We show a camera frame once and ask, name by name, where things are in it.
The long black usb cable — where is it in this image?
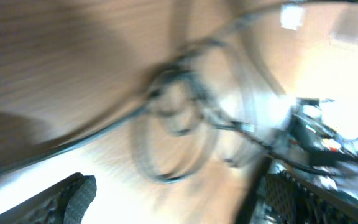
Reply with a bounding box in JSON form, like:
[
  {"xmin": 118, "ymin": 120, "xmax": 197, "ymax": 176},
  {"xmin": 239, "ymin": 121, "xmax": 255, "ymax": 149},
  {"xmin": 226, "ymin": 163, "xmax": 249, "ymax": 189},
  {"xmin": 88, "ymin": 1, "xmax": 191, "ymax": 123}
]
[{"xmin": 0, "ymin": 37, "xmax": 332, "ymax": 184}]

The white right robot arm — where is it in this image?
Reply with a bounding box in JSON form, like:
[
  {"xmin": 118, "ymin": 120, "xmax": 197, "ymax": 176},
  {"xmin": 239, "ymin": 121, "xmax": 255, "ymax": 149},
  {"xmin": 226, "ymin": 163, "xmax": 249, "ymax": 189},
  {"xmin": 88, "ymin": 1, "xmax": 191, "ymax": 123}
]
[{"xmin": 265, "ymin": 98, "xmax": 358, "ymax": 212}]

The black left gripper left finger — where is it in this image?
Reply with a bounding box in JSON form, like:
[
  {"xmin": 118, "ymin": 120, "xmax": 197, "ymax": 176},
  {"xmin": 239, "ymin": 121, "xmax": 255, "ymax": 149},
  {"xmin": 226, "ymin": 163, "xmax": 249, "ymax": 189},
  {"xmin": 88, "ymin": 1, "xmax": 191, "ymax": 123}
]
[{"xmin": 0, "ymin": 172, "xmax": 97, "ymax": 224}]

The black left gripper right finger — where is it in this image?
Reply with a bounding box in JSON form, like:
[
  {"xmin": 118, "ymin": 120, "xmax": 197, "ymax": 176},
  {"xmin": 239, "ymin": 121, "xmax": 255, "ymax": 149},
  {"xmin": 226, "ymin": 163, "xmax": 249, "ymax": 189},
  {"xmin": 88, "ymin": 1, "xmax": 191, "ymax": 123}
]
[{"xmin": 234, "ymin": 157, "xmax": 358, "ymax": 223}]

